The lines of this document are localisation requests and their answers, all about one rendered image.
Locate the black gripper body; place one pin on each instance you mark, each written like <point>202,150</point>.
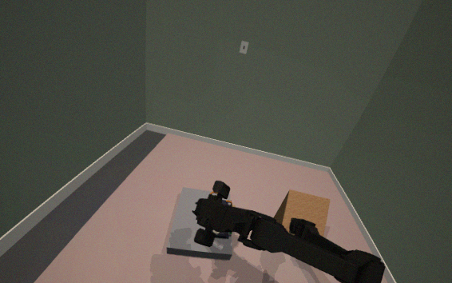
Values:
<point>205,236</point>

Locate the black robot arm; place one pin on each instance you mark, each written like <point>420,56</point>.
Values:
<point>307,245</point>

